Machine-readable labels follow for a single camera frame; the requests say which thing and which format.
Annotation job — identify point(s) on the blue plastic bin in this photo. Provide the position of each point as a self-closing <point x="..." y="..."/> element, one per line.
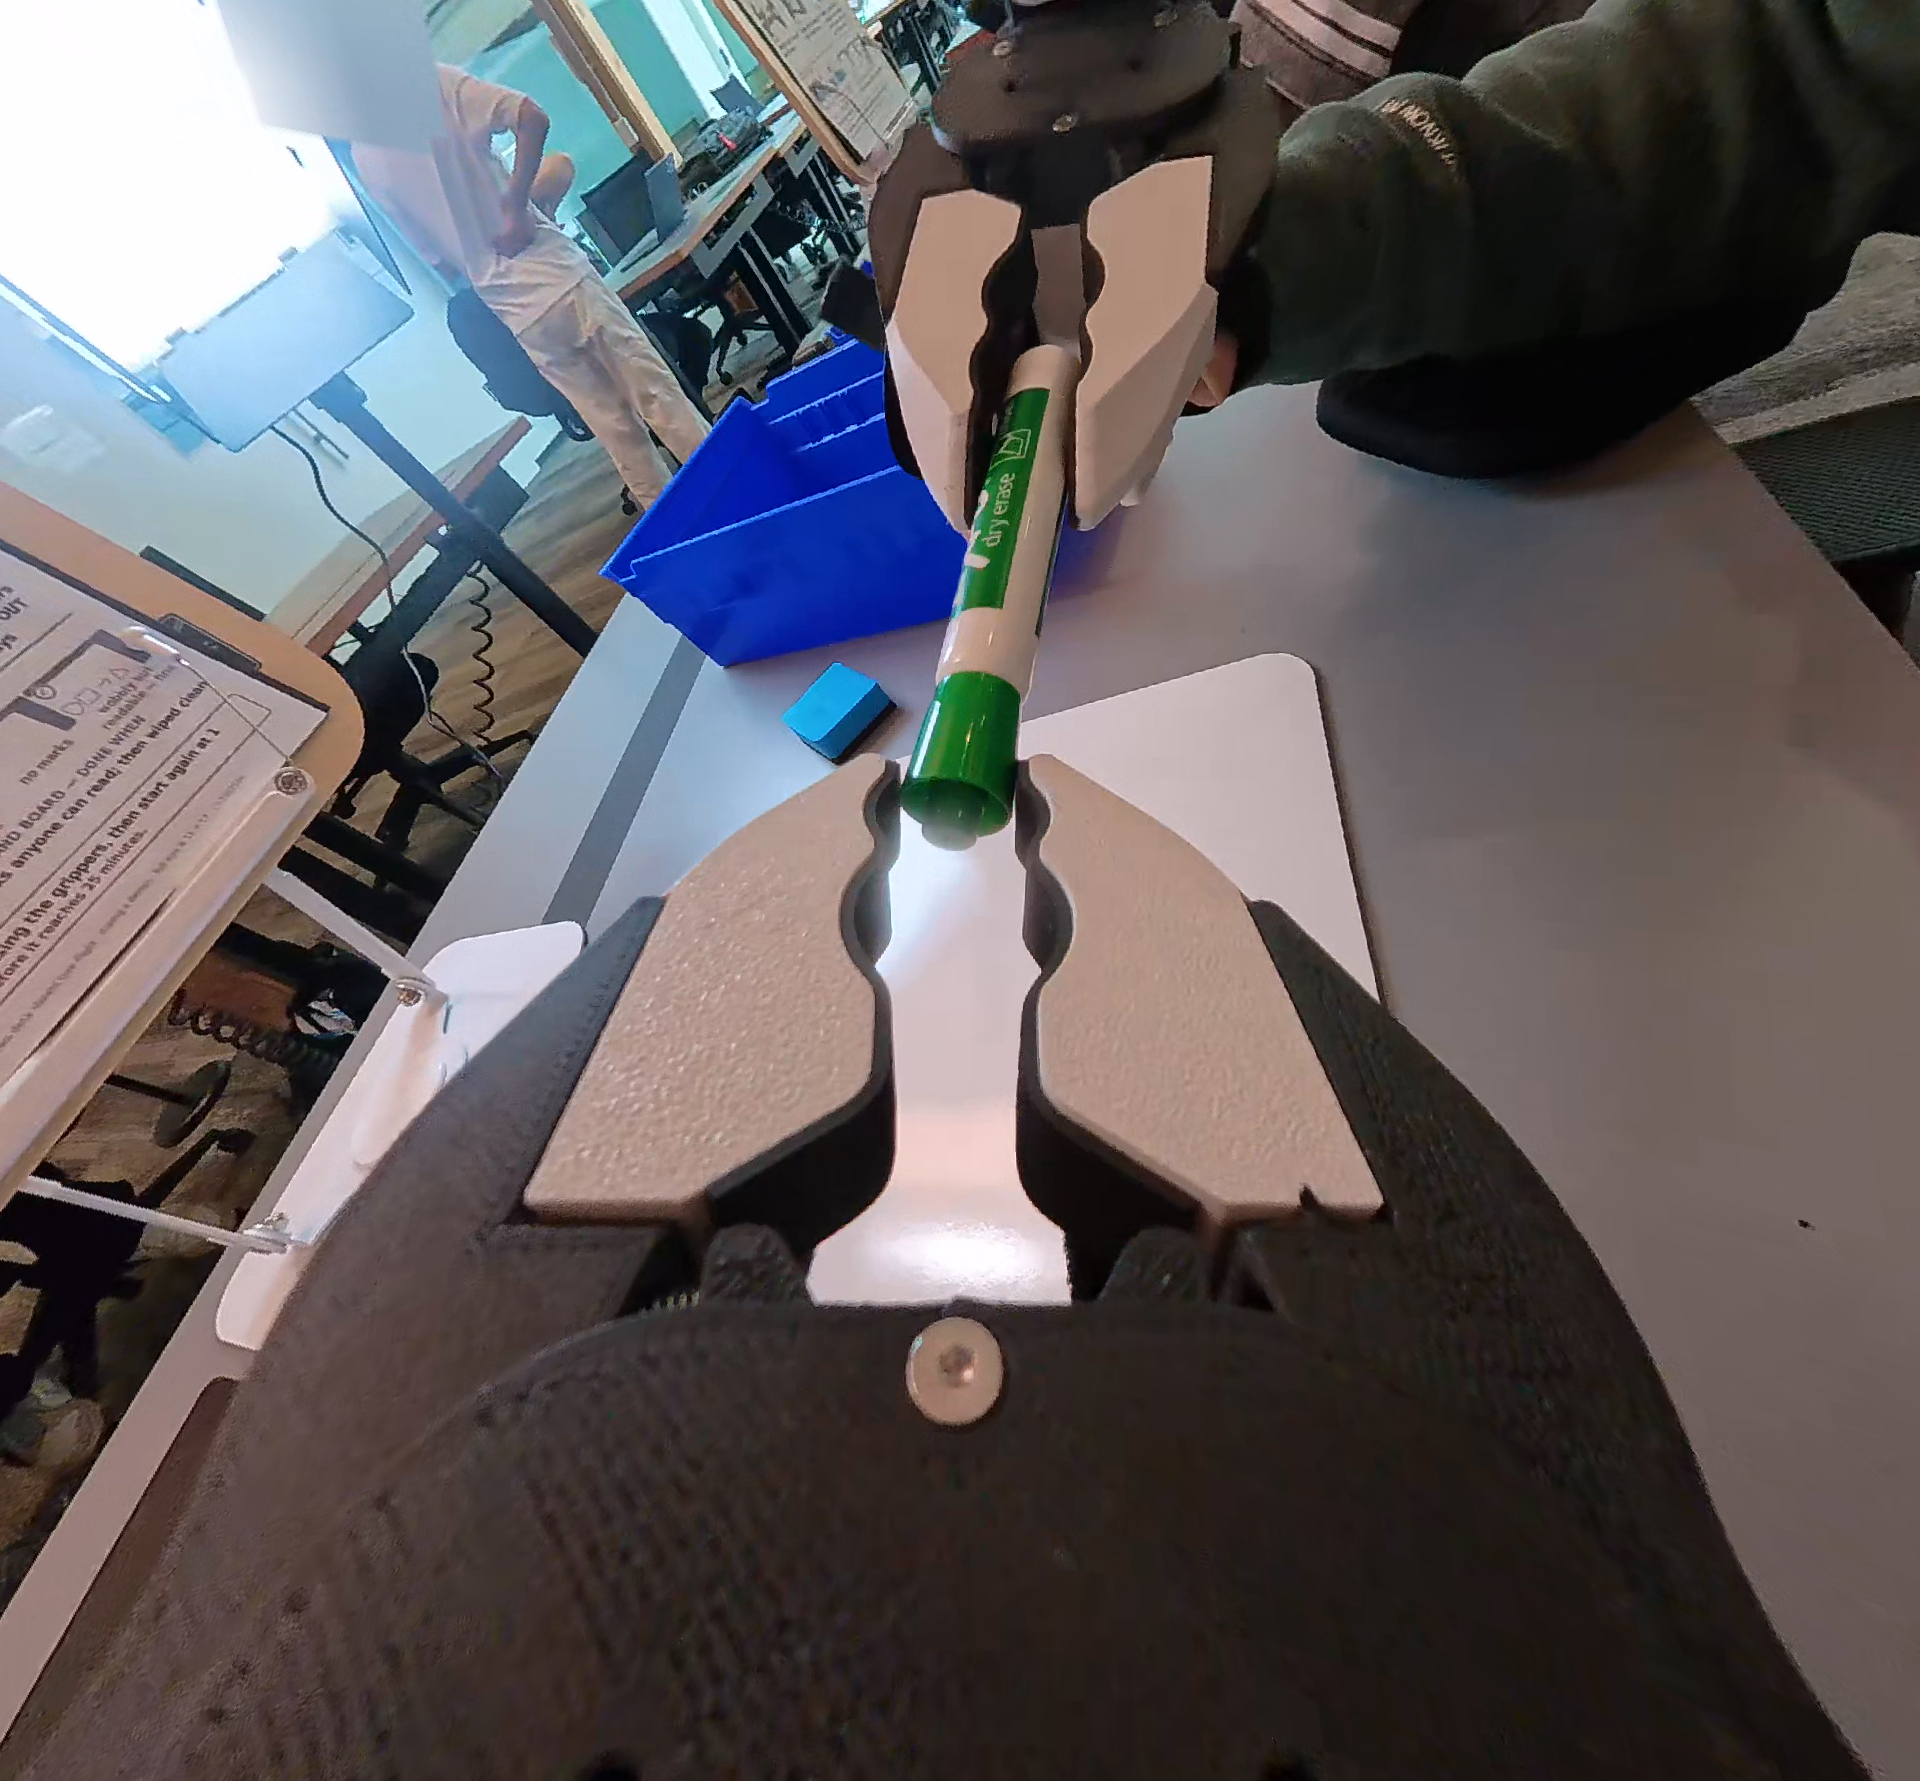
<point x="779" y="550"/>

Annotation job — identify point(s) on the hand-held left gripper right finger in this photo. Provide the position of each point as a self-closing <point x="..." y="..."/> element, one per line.
<point x="1186" y="1030"/>

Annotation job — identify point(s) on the white metal document stand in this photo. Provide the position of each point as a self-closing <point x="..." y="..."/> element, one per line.
<point x="495" y="971"/>

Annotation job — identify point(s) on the green marker cap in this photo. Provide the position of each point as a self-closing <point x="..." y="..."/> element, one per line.
<point x="960" y="762"/>

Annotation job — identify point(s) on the blue foam eraser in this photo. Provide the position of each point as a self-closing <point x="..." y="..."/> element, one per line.
<point x="840" y="713"/>

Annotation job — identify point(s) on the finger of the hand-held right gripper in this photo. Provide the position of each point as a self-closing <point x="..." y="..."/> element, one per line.
<point x="1155" y="328"/>
<point x="938" y="341"/>

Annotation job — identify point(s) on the small white whiteboard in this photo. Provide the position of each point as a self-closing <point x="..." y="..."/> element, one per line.
<point x="1200" y="791"/>

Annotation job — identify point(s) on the dark monitor screen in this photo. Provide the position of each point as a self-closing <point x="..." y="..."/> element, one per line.
<point x="285" y="341"/>

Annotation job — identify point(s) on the green whiteboard marker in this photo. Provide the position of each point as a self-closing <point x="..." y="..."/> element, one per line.
<point x="1020" y="505"/>

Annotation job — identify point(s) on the person's right hand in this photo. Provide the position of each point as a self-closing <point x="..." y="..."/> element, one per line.
<point x="1212" y="372"/>

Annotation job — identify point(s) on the black office chair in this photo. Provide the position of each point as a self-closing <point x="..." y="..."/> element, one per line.
<point x="405" y="700"/>

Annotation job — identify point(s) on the person's right forearm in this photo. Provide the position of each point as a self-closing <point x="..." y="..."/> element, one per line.
<point x="1575" y="132"/>

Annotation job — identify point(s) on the wooden display board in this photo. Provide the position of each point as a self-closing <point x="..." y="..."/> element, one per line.
<point x="884" y="101"/>
<point x="322" y="731"/>

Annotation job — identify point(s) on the black desk frame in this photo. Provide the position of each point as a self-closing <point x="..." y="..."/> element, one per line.
<point x="450" y="505"/>

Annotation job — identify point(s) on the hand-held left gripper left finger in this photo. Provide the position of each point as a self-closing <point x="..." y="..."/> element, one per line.
<point x="720" y="1030"/>

